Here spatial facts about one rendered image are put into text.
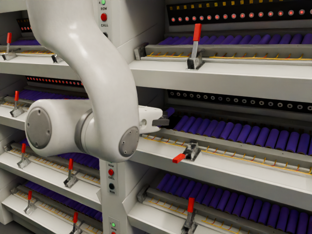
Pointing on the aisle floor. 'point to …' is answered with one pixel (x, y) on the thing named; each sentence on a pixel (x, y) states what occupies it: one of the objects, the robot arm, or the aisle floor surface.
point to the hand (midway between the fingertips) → (157, 117)
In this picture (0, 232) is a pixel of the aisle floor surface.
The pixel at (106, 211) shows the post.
